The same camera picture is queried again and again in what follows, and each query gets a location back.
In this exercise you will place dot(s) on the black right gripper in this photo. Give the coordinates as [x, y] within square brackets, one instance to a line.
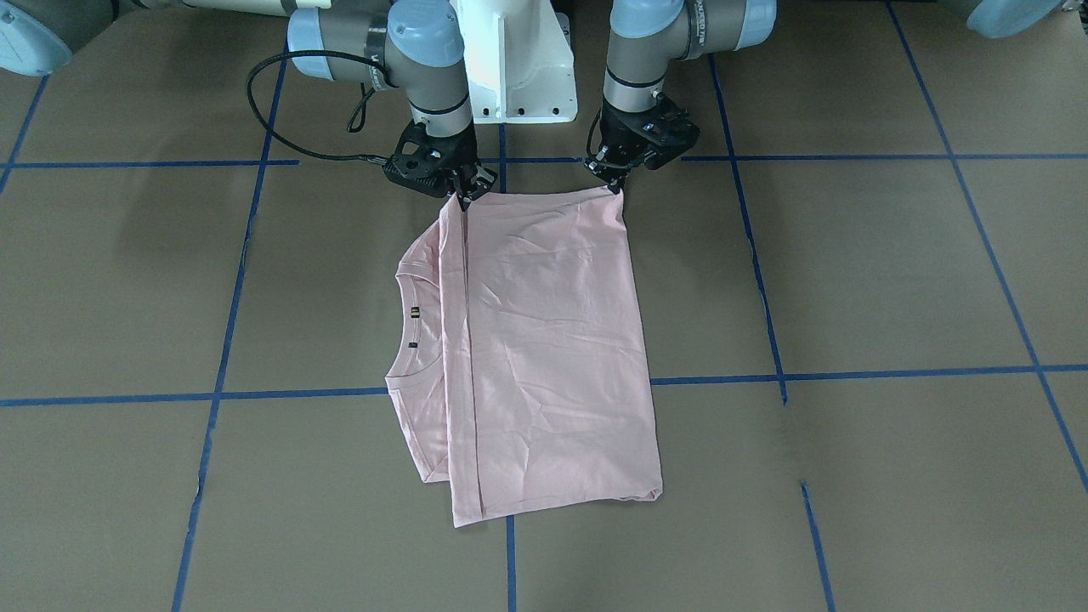
[456, 153]

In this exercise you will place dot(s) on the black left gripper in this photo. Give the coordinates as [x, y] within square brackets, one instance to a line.
[623, 140]

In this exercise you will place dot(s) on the pink Snoopy t-shirt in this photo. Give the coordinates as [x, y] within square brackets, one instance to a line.
[521, 378]

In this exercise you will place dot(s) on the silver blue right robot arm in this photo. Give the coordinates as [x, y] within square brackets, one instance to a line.
[414, 48]

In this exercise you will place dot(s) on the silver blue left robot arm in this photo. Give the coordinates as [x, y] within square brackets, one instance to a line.
[862, 104]

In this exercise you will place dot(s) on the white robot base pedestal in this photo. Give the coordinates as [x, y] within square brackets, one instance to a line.
[519, 62]

